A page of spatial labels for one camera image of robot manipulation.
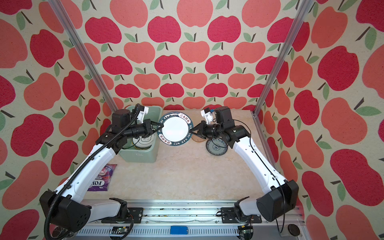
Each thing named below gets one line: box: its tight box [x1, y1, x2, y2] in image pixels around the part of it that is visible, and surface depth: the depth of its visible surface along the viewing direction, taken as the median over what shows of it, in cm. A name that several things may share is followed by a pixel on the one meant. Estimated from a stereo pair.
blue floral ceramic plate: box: [206, 138, 229, 156], surface depth 101 cm
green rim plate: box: [157, 111, 194, 147], surface depth 73 cm
